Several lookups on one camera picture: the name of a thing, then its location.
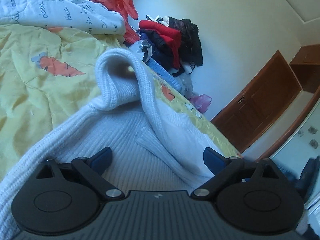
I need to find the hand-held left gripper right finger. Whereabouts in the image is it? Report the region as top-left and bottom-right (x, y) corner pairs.
(191, 147), (285, 201)

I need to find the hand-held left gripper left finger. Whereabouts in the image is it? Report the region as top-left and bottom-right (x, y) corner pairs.
(35, 147), (125, 201)

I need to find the white knit sweater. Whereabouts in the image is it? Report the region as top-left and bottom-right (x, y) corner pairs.
(0, 48), (240, 240)

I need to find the white wardrobe with stickers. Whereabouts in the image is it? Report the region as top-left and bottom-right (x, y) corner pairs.
(271, 96), (320, 220)

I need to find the pink plastic bag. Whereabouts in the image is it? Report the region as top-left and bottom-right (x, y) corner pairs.
(189, 94), (212, 113)

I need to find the brown wooden door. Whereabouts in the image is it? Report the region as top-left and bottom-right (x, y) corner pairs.
(211, 51), (302, 153)

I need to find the yellow carrot print quilt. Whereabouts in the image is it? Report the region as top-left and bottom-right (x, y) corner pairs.
(0, 24), (242, 180)

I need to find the light blue knit garment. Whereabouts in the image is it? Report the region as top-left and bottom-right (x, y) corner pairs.
(147, 57), (185, 95)

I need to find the silver grey plastic bag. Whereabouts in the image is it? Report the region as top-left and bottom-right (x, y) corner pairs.
(130, 40), (157, 62)

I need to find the navy garment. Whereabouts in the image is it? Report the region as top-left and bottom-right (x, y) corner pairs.
(139, 29), (175, 68)

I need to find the red garment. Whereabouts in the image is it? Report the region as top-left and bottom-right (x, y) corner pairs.
(139, 19), (182, 69)

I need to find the red plastic bag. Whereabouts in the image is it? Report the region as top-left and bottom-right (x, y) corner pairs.
(86, 0), (140, 46)

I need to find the white script print quilt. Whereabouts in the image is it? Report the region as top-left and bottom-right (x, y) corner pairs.
(0, 0), (127, 37)

